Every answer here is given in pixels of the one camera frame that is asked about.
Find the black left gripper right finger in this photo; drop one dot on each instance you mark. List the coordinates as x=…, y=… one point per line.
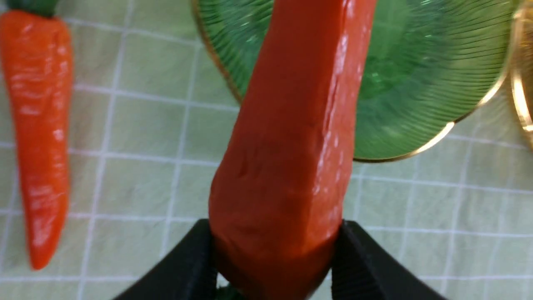
x=362, y=270

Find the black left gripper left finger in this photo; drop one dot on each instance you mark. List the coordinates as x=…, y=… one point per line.
x=187, y=272

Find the orange toy carrot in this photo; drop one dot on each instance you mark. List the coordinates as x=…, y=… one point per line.
x=276, y=200
x=38, y=69

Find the green checkered tablecloth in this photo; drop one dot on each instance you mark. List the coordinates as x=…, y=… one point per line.
x=150, y=118

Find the green ribbed plastic plate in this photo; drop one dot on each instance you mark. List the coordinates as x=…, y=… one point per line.
x=431, y=63

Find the amber ribbed plastic plate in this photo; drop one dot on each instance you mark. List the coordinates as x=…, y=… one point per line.
x=521, y=68

